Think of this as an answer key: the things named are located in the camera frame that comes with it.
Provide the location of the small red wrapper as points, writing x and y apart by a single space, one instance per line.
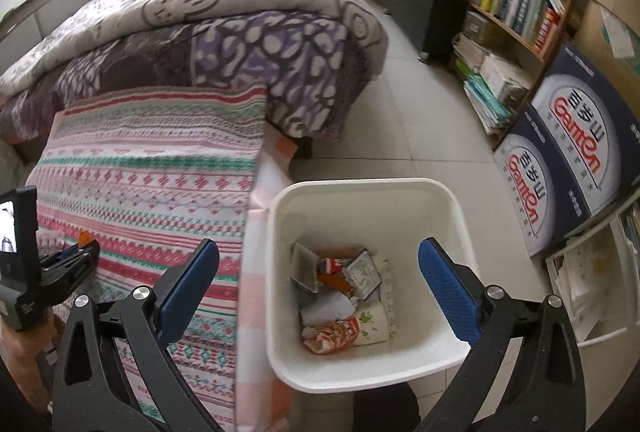
335 265

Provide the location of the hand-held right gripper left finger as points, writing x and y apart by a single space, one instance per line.
185 292

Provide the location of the grey headboard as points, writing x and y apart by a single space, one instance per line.
30 19

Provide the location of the white paper cup green print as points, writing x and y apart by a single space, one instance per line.
371 324

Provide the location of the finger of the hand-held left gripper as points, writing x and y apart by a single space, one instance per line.
70 257
62 284

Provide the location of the striped patterned bed sheet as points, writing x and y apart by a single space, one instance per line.
150 172

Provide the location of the row of colourful books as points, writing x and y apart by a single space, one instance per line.
520 2

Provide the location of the black cabinet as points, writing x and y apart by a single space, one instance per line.
425 12

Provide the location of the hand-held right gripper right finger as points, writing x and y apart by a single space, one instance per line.
447 292

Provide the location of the grey plastic box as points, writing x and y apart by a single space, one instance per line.
305 269

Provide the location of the folded purple patterned quilt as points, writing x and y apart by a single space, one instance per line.
200 12

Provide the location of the person's left forearm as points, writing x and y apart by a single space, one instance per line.
25 362

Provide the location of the orange packet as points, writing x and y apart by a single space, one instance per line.
334 282

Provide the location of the pile of lying books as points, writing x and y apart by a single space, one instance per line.
490 82

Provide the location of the red snack packet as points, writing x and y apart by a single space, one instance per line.
332 337

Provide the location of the white plastic bin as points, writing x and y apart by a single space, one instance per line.
350 212

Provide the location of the small orange wrapper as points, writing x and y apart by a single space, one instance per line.
86 239

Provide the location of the white printed packet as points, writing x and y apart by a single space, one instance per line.
364 274

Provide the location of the pink checked bed sheet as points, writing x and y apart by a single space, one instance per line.
260 192

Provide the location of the white shelf unit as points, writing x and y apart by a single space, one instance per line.
625 292

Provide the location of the navy printed carton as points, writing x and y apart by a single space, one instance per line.
580 112
530 192

